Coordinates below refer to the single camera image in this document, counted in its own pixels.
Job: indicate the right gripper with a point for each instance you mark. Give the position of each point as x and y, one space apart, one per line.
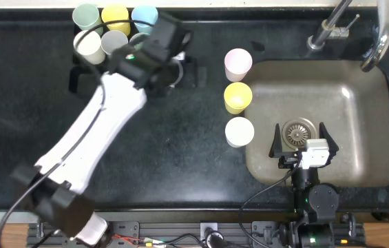
288 161

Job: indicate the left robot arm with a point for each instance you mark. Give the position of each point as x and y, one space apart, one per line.
111 103

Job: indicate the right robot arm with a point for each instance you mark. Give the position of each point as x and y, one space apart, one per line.
323 199

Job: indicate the steel sink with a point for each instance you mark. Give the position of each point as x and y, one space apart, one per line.
352 103

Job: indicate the white cup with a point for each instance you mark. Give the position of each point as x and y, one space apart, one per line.
239 131
181 70
89 44

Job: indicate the yellow cup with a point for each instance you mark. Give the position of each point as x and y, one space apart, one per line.
237 96
115 15

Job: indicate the pink cup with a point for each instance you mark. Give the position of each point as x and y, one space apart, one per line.
237 62

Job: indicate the steel tap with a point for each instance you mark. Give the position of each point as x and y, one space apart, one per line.
325 29

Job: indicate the green cup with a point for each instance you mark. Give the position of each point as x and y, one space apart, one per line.
85 15
135 39

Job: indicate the blue cup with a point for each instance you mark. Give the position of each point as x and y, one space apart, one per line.
144 15

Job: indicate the grey cup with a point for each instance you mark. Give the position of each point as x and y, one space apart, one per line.
113 41

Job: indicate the black tray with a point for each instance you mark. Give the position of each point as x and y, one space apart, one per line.
87 74

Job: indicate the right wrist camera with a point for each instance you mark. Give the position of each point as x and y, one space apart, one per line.
315 153

